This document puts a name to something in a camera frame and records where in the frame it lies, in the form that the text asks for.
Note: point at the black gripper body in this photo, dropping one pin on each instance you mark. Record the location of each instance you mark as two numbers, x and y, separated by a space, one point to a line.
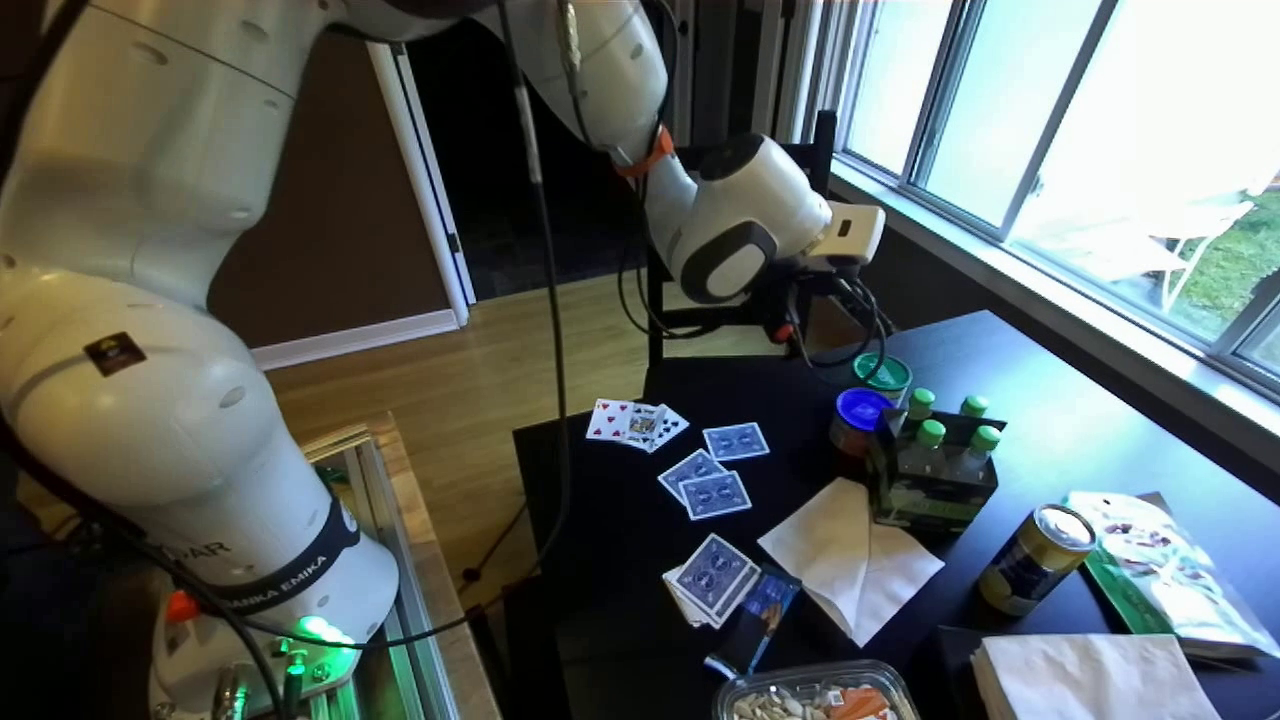
820 307

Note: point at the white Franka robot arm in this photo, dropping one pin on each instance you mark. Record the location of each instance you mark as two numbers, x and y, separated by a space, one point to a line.
132 333

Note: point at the small container blue lid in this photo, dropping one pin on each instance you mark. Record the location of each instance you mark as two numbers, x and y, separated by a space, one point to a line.
861 422

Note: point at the yellow can white lid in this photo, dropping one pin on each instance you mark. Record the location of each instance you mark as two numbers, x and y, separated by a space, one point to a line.
1036 556

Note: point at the clear plastic food container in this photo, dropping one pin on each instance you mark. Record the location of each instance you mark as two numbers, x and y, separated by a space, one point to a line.
815 696

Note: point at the green cap bottle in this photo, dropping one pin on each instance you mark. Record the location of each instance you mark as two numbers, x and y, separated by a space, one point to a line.
981 447
931 447
920 407
968 407

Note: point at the black wooden chair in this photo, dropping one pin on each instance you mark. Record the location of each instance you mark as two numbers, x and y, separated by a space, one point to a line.
692 326

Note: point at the blue-back playing card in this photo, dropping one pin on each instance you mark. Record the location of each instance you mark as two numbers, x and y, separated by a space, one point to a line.
736 441
718 497
686 470

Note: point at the face-up playing card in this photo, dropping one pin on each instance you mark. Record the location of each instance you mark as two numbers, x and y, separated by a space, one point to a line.
607 422
640 427
668 427

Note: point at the white paper napkin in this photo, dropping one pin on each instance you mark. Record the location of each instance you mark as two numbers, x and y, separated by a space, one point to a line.
847 563

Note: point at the blue-back card deck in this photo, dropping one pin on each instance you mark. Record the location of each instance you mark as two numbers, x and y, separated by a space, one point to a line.
711 581

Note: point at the blue playing card box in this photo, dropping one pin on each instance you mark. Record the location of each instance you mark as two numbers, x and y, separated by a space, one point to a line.
762 620

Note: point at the white patterned packet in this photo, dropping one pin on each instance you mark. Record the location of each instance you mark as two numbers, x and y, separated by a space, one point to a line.
1174 575

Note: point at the white napkin stack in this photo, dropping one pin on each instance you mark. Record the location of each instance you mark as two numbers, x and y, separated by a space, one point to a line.
1084 677

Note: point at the wood framed glass stand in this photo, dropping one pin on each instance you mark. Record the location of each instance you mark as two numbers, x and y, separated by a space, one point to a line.
425 575

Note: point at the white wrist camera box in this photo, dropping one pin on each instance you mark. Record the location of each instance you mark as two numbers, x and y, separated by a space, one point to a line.
854 229

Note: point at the white window frame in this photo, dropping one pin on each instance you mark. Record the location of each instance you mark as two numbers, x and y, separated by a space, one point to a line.
1042 285

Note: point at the white door frame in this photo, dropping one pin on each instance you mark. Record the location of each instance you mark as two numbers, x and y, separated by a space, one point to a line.
425 173

